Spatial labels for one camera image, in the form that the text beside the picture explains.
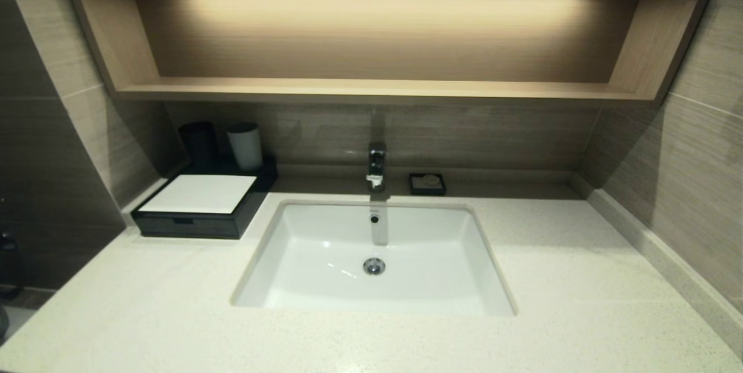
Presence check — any black amenity box housing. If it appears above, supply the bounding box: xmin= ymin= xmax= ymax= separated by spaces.
xmin=131 ymin=155 xmax=278 ymax=240

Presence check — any white paper sheet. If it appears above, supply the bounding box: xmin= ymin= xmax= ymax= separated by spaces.
xmin=138 ymin=174 xmax=257 ymax=215

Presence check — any chrome faucet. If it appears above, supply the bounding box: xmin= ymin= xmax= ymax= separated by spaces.
xmin=366 ymin=141 xmax=388 ymax=193

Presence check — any black soap dish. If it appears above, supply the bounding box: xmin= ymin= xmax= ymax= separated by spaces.
xmin=409 ymin=173 xmax=446 ymax=196

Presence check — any white sink basin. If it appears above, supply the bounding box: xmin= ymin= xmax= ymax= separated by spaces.
xmin=230 ymin=199 xmax=518 ymax=318

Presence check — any white cup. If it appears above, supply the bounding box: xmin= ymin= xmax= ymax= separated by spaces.
xmin=226 ymin=122 xmax=264 ymax=172

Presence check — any black cup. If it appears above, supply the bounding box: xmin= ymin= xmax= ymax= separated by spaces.
xmin=178 ymin=122 xmax=218 ymax=168

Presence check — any wooden wall shelf niche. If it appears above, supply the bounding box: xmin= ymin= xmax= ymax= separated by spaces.
xmin=58 ymin=0 xmax=726 ymax=107

